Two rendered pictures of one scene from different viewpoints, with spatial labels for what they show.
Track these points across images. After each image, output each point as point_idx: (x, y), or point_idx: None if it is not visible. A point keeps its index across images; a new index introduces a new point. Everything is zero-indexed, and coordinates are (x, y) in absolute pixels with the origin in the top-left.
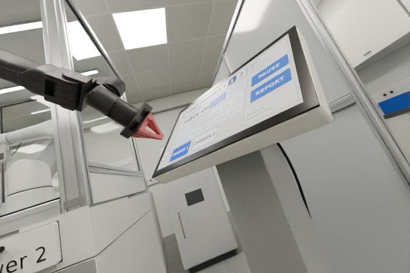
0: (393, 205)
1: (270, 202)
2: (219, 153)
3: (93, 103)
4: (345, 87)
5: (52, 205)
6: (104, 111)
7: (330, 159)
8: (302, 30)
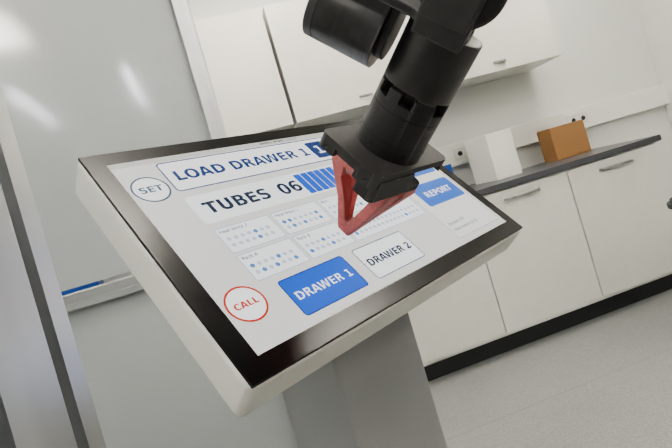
0: (258, 442)
1: (417, 382)
2: (443, 280)
3: (472, 63)
4: None
5: None
6: (452, 98)
7: (150, 385)
8: (169, 90)
